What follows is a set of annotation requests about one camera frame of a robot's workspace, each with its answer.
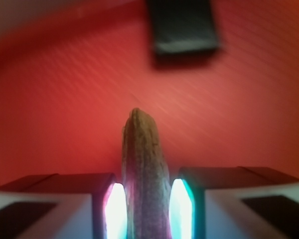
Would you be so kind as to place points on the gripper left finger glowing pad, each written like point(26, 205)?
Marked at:
point(73, 206)

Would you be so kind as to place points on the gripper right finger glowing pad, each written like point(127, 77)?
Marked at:
point(234, 203)

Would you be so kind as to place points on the light brown wood chip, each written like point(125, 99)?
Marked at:
point(145, 178)

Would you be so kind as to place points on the orange plastic tray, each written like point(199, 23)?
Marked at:
point(68, 82)

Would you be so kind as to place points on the black rectangular box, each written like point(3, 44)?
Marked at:
point(182, 26)

